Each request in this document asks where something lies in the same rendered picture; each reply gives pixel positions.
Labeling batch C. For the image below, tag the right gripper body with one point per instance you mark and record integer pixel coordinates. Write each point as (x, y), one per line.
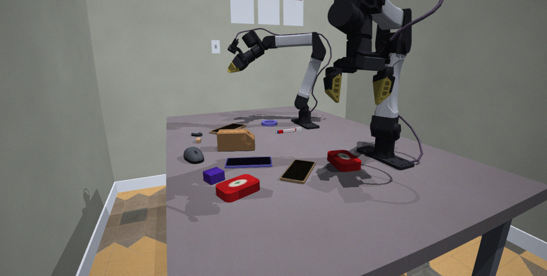
(241, 60)

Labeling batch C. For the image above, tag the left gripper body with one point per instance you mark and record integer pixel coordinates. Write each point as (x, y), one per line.
(347, 64)

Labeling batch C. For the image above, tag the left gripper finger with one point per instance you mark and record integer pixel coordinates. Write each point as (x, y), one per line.
(334, 94)
(381, 90)

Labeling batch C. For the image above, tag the purple block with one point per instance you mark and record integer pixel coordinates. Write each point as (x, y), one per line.
(213, 175)

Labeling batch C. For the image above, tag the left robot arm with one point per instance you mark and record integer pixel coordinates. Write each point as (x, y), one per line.
(354, 18)

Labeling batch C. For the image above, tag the blue-purple ring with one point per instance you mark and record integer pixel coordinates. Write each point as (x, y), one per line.
(269, 123)

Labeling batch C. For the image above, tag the dark grey computer mouse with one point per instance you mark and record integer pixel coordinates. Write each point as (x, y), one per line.
(193, 155)

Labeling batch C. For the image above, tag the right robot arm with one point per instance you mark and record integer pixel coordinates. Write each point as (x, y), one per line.
(258, 47)

